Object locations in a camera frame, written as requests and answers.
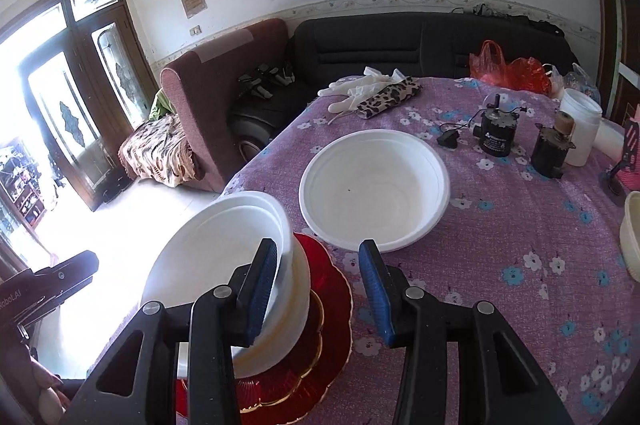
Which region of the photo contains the cluttered shelf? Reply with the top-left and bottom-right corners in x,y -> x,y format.
0,138 -> 43,238

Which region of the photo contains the wooden doorway frame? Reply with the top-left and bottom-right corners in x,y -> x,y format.
585,0 -> 633,126

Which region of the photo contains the clear plastic bag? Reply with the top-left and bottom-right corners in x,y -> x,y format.
562,62 -> 601,103

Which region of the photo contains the white cup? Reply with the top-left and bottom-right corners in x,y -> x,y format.
558,88 -> 603,167

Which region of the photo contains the small cream bowl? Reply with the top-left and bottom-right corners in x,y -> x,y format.
619,190 -> 640,282

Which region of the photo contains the large white bowl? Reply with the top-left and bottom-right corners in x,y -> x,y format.
298,129 -> 452,254

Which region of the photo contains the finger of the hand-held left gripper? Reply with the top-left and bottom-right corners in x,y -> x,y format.
20,250 -> 100,316

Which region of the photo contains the dark clothing pile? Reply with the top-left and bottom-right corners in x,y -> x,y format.
452,4 -> 566,38

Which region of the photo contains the black motor with label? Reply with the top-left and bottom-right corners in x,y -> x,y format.
472,94 -> 523,157

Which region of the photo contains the leopard print pouch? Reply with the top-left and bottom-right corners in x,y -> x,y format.
356,76 -> 422,118

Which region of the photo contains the red plastic bag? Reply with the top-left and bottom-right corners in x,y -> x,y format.
505,56 -> 552,95

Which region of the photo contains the dark brown motor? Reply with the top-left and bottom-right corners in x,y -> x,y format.
530,110 -> 577,180

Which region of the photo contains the brown armchair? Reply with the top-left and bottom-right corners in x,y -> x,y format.
160,18 -> 290,193

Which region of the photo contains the pink thermos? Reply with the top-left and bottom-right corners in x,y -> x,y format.
617,105 -> 640,191

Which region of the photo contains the small white bowl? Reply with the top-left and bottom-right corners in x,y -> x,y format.
141,190 -> 293,356

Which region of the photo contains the wooden glass door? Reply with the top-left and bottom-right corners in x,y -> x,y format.
0,0 -> 161,213

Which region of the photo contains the person's left hand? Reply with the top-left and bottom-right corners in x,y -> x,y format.
27,352 -> 68,425

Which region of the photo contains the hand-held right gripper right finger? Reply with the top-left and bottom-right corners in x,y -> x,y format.
358,239 -> 576,425

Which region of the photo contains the purple floral tablecloth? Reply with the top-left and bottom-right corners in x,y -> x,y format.
220,75 -> 640,425

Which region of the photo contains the white glove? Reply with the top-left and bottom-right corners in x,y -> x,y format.
328,66 -> 407,113
318,75 -> 373,98

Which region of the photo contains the large cream bowl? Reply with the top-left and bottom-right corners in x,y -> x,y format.
230,192 -> 312,380

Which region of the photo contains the patterned blanket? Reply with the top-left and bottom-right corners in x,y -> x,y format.
119,112 -> 198,190

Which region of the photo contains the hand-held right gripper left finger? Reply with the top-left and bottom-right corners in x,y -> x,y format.
60,237 -> 279,425

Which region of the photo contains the black sofa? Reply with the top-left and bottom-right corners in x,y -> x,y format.
229,11 -> 581,156

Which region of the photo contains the orange plastic bag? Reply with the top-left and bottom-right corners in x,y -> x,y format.
468,40 -> 511,86

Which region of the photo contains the gold-rimmed red plate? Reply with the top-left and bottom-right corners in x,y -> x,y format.
182,287 -> 326,407

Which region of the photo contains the black white striped cloth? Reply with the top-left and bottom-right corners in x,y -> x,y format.
237,61 -> 296,101

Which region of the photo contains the green cloth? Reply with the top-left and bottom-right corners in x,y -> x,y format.
149,88 -> 173,122

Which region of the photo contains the large red plate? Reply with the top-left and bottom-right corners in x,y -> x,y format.
175,232 -> 355,415

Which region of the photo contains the white roll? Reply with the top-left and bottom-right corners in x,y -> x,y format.
594,118 -> 626,157

